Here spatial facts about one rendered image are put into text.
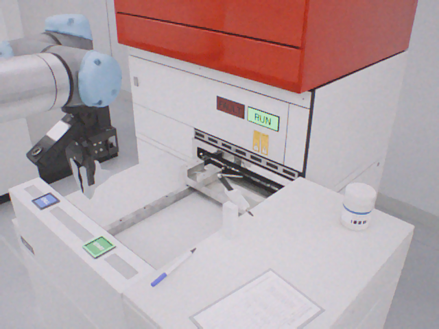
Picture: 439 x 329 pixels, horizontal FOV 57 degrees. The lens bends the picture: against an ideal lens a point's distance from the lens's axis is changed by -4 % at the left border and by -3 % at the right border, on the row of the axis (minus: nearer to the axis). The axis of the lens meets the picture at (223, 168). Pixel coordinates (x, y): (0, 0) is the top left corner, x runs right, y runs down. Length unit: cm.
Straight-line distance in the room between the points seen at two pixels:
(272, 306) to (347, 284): 17
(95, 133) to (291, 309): 50
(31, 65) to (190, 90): 94
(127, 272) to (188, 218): 41
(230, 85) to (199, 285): 66
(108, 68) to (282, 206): 64
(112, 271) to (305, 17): 72
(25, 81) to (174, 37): 88
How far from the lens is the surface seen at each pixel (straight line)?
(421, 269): 254
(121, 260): 95
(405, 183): 282
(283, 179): 125
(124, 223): 124
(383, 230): 106
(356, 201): 99
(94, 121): 83
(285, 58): 108
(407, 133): 270
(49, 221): 110
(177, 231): 123
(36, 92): 54
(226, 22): 119
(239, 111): 129
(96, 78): 58
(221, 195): 127
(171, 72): 149
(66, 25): 75
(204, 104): 140
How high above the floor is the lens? 158
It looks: 30 degrees down
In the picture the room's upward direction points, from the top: 1 degrees clockwise
